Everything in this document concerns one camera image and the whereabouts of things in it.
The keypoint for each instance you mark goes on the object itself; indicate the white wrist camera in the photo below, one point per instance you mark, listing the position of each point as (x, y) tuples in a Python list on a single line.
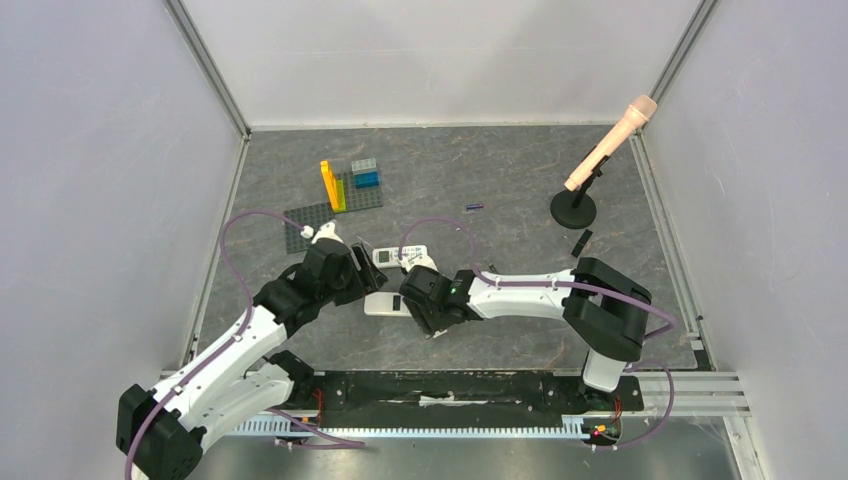
[(417, 258), (326, 231)]

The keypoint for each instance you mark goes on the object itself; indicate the aluminium frame rail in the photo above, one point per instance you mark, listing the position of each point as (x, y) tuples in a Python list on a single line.
[(192, 36)]

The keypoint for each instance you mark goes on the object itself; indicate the green brick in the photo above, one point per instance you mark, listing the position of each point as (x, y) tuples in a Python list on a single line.
[(341, 196)]

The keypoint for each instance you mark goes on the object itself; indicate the white cable duct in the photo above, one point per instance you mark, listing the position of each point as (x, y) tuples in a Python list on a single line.
[(278, 426)]

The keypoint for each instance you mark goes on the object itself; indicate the white remote control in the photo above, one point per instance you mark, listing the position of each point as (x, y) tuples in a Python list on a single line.
[(385, 304)]

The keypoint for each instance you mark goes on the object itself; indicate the dark grey brick baseplate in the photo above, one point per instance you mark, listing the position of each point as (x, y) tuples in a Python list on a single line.
[(308, 216)]

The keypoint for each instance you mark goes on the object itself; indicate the small black block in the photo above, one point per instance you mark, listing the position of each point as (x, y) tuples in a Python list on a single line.
[(581, 243)]

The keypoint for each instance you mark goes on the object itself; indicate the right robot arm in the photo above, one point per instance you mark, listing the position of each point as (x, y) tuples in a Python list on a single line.
[(603, 306)]

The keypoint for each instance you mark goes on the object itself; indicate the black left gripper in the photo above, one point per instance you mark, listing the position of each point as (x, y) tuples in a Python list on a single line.
[(365, 281)]

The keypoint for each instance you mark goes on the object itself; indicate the grey brick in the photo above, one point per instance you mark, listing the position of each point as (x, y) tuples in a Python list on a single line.
[(363, 166)]

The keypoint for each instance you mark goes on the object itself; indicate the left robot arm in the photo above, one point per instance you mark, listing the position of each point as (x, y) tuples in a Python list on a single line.
[(164, 430)]

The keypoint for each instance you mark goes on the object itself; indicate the grey baseplate with bricks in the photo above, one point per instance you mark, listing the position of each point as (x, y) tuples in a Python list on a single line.
[(360, 199)]

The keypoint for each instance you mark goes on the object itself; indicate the blue brick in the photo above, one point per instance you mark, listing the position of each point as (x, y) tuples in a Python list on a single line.
[(366, 180)]

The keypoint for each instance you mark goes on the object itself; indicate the yellow brick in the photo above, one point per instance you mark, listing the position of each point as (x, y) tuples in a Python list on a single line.
[(330, 184)]

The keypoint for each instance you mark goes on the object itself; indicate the white remote with buttons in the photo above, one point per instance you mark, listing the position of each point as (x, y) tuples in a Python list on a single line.
[(392, 257)]

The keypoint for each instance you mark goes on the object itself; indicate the black microphone stand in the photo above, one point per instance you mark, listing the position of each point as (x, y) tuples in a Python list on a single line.
[(575, 209)]

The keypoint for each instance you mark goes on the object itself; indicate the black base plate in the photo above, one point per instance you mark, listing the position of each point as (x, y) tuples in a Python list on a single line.
[(452, 399)]

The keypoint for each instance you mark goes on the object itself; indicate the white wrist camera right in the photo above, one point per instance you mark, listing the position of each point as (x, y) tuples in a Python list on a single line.
[(417, 258)]

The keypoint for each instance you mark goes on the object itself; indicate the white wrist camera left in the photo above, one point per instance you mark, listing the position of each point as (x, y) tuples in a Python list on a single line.
[(326, 231)]

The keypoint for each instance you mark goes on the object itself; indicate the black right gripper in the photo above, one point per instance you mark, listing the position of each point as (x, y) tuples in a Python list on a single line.
[(416, 291)]

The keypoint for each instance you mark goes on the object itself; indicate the pink toy microphone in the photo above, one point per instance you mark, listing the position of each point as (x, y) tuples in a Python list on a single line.
[(637, 114)]

